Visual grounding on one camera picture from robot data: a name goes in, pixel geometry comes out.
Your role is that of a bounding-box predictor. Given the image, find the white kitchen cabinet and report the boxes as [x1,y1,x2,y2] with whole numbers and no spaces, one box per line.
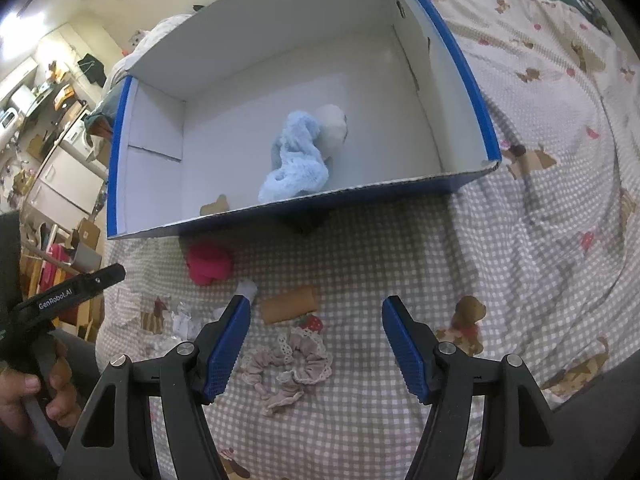
[26,148,104,230]

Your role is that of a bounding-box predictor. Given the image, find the blue and white cardboard box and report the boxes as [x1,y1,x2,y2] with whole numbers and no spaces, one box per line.
[106,0,501,238]

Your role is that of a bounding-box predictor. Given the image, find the dark hanging garment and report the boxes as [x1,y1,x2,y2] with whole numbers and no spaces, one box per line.
[77,53,106,88]

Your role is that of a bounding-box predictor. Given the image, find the rumpled white duvet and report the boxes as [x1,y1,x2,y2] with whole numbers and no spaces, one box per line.
[101,13,193,96]

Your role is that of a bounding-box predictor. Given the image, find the white washing machine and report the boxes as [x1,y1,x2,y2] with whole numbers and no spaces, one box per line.
[61,118,96,162]

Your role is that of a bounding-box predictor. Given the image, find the red fluffy scrunchie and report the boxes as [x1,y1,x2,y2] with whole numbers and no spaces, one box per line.
[186,242,233,286]

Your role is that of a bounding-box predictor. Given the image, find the white knotted cloth scrunchie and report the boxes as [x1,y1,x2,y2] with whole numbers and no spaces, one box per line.
[314,104,348,160]

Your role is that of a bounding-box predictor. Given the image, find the checked dog-print bed sheet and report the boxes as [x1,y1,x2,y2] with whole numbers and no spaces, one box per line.
[96,0,639,479]

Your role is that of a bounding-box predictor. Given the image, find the pink frilly scrunchie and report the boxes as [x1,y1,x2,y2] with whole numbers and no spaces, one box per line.
[240,326,333,416]

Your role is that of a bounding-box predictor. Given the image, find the person's left hand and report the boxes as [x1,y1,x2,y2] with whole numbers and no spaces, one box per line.
[0,336,84,443]

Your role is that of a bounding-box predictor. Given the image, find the brown cardboard box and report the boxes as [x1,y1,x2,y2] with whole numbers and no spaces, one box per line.
[65,219,101,250]

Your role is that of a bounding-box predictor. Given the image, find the white plastic-wrapped scrunchie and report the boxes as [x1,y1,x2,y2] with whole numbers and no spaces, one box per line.
[169,278,258,342]

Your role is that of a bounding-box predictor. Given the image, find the teal cushion under duvet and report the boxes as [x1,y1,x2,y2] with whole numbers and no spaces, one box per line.
[82,79,125,162]

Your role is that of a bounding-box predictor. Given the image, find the red suitcase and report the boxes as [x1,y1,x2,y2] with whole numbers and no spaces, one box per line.
[41,242,76,311]

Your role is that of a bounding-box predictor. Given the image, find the light blue fluffy scrunchie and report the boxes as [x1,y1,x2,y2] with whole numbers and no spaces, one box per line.
[258,110,329,203]

